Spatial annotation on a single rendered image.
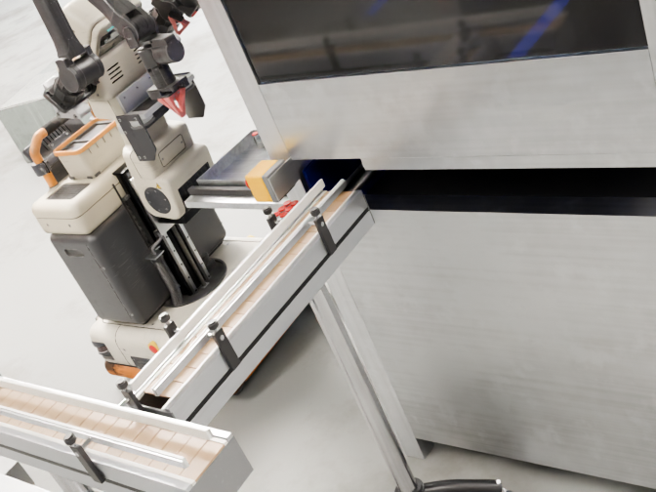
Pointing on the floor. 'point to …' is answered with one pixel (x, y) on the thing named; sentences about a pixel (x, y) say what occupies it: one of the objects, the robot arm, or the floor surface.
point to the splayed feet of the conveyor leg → (461, 485)
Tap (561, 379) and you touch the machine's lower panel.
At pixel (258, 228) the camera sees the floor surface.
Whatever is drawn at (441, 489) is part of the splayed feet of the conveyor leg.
